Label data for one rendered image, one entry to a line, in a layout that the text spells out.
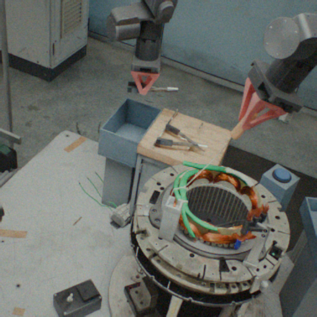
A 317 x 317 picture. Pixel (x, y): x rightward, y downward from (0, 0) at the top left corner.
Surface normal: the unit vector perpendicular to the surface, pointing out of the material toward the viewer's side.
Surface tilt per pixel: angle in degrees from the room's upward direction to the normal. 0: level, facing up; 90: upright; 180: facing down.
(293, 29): 74
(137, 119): 90
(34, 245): 0
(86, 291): 0
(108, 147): 90
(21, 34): 90
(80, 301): 0
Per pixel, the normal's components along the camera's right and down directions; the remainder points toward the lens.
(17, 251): 0.14, -0.75
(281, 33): -0.68, 0.13
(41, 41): -0.42, 0.55
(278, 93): 0.48, -0.66
